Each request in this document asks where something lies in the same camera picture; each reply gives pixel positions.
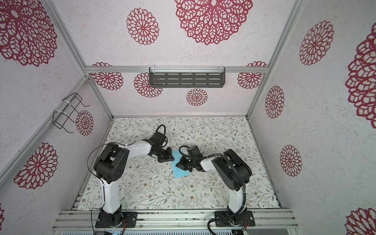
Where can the aluminium front rail frame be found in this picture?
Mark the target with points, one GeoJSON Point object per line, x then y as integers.
{"type": "Point", "coordinates": [174, 220]}

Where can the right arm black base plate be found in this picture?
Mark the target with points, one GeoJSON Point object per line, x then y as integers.
{"type": "Point", "coordinates": [244, 219]}

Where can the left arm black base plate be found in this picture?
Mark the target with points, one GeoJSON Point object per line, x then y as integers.
{"type": "Point", "coordinates": [116, 220]}

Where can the light blue square paper sheet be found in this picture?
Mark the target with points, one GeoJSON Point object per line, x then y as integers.
{"type": "Point", "coordinates": [178, 173]}

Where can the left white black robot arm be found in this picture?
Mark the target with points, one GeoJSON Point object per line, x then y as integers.
{"type": "Point", "coordinates": [110, 166]}

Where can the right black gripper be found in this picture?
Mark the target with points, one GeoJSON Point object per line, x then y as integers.
{"type": "Point", "coordinates": [182, 163]}

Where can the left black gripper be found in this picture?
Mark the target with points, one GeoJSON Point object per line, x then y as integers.
{"type": "Point", "coordinates": [168, 157]}

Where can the black wire wall rack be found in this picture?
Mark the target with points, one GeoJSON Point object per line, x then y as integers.
{"type": "Point", "coordinates": [61, 117]}

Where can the dark grey slotted wall shelf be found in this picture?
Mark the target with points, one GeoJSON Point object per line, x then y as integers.
{"type": "Point", "coordinates": [187, 78]}

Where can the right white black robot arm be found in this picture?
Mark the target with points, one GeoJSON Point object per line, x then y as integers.
{"type": "Point", "coordinates": [232, 169]}

